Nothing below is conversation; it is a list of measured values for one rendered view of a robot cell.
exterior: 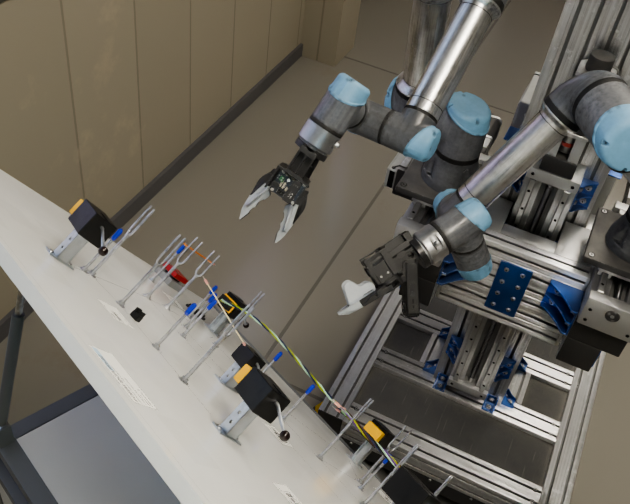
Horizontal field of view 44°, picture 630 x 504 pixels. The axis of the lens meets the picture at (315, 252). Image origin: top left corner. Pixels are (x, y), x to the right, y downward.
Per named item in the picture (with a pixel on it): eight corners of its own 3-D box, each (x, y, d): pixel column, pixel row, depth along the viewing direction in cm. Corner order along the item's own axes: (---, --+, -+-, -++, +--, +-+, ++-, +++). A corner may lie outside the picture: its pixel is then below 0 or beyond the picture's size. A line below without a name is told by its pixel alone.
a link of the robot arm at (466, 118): (470, 167, 193) (484, 122, 184) (422, 147, 197) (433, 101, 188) (488, 146, 201) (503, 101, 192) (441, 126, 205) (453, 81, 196)
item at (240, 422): (243, 469, 94) (293, 414, 95) (206, 415, 103) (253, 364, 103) (265, 481, 97) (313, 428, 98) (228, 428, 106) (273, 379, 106)
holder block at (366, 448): (373, 474, 173) (403, 441, 173) (357, 468, 162) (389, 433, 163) (359, 459, 175) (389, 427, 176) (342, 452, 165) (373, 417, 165)
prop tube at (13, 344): (4, 425, 154) (23, 307, 138) (10, 435, 153) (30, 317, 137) (-12, 431, 152) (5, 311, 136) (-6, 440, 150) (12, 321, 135)
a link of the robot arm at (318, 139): (310, 117, 158) (344, 139, 158) (298, 135, 159) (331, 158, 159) (307, 118, 150) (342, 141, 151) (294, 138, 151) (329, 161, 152)
